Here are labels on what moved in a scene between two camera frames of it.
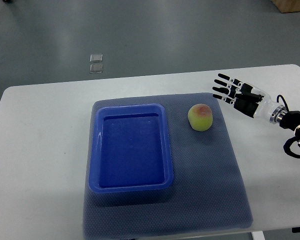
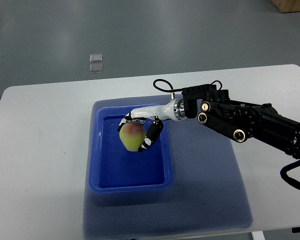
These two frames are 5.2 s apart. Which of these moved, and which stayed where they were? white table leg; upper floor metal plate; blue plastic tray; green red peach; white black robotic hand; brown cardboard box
Moved: white black robotic hand; green red peach
Stayed: white table leg; brown cardboard box; blue plastic tray; upper floor metal plate
